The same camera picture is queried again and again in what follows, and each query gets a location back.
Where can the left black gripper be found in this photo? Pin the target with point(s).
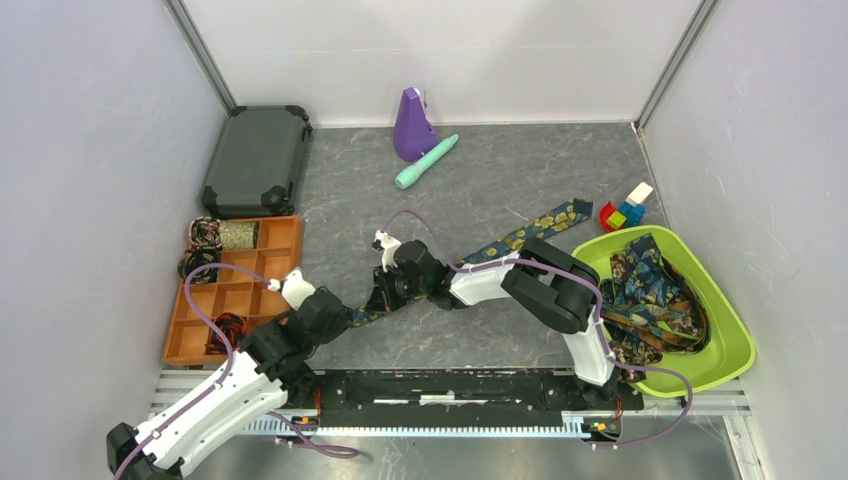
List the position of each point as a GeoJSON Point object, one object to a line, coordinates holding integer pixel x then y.
{"type": "Point", "coordinates": [342, 321]}

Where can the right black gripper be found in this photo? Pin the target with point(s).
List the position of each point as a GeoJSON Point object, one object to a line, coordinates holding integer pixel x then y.
{"type": "Point", "coordinates": [381, 292]}

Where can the blue yellow floral tie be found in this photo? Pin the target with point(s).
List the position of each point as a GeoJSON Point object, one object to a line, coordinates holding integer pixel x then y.
{"type": "Point", "coordinates": [566, 215]}

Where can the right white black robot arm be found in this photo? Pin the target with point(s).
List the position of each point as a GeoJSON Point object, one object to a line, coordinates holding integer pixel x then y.
{"type": "Point", "coordinates": [557, 289]}

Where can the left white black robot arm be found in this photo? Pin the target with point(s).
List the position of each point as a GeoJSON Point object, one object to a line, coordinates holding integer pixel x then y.
{"type": "Point", "coordinates": [268, 370]}

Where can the pile of patterned ties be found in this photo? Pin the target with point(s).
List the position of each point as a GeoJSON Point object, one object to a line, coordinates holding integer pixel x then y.
{"type": "Point", "coordinates": [650, 309]}

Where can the rolled orange black tie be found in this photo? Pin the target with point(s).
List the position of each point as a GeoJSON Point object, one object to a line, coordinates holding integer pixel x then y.
{"type": "Point", "coordinates": [233, 327]}

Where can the teal cylindrical pen tool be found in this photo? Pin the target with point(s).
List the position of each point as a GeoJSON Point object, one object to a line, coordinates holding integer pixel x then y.
{"type": "Point", "coordinates": [411, 174]}

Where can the orange compartment tray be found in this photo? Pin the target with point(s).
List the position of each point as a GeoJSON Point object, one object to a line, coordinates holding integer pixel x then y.
{"type": "Point", "coordinates": [240, 291]}

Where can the rolled olive speckled tie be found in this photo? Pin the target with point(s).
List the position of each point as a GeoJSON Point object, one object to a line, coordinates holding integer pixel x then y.
{"type": "Point", "coordinates": [238, 235]}

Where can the rolled black patterned tie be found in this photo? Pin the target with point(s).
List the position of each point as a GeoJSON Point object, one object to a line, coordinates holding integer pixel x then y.
{"type": "Point", "coordinates": [196, 258]}

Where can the purple metronome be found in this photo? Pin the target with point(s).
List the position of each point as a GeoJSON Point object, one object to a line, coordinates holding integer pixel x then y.
{"type": "Point", "coordinates": [413, 133]}

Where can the rolled pink brown tie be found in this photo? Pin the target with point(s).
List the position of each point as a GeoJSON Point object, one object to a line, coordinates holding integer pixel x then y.
{"type": "Point", "coordinates": [204, 234]}

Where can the dark green hard case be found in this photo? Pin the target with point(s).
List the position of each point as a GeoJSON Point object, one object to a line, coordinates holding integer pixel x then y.
{"type": "Point", "coordinates": [257, 163]}

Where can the colourful toy block stack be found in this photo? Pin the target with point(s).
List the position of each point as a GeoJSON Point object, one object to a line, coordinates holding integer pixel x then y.
{"type": "Point", "coordinates": [629, 213]}

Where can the lime green plastic bin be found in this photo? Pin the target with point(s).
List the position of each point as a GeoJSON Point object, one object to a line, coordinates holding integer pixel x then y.
{"type": "Point", "coordinates": [730, 350]}

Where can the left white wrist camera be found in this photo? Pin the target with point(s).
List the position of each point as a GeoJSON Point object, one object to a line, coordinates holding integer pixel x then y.
{"type": "Point", "coordinates": [293, 288]}

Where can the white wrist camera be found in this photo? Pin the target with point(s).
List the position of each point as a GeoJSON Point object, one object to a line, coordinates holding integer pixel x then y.
{"type": "Point", "coordinates": [387, 245]}
{"type": "Point", "coordinates": [293, 288]}

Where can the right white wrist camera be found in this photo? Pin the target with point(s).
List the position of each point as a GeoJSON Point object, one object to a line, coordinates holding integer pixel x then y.
{"type": "Point", "coordinates": [387, 245]}

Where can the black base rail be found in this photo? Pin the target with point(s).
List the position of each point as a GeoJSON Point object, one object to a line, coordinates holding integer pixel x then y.
{"type": "Point", "coordinates": [463, 398]}

